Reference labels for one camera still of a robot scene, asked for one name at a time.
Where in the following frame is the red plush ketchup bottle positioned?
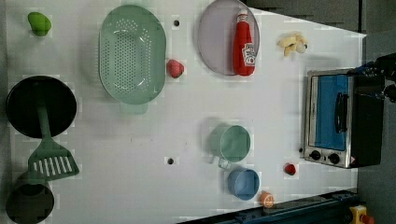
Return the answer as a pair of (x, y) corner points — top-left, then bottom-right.
(233, 9), (256, 77)

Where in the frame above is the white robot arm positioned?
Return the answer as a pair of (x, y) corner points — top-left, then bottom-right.
(347, 53), (396, 103)

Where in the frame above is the grey round plate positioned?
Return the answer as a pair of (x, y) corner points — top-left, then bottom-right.
(197, 0), (260, 76)

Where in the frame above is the green mug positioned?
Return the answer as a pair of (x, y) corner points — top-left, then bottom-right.
(209, 123), (251, 169)

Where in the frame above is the red strawberry toy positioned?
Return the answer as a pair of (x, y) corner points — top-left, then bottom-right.
(166, 60), (184, 78)

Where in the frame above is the blue cup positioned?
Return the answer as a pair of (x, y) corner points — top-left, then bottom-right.
(227, 169), (260, 201)

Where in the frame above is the green oval colander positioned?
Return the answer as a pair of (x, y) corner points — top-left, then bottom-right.
(98, 5), (166, 105)

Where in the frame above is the small red tomato toy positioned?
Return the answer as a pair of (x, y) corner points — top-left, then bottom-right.
(284, 163), (296, 175)

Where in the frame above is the orange slice toy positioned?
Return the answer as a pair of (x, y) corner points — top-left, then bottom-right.
(260, 191), (275, 208)

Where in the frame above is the yellow plush banana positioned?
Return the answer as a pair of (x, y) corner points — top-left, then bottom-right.
(277, 32), (308, 57)

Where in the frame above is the black frying pan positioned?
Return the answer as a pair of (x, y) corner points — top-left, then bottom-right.
(6, 76), (78, 138)

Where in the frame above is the silver toaster oven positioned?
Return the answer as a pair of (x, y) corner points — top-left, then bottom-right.
(304, 69), (385, 169)

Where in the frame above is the green slotted spatula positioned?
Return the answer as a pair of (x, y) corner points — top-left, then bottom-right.
(28, 91), (79, 184)

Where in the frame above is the green pepper toy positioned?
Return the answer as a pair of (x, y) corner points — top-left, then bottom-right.
(28, 12), (52, 36)

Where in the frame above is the yellow emergency stop button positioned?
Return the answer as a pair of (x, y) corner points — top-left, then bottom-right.
(349, 205), (375, 224)

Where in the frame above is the dark cylindrical cup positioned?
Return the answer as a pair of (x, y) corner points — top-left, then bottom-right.
(6, 172), (54, 224)

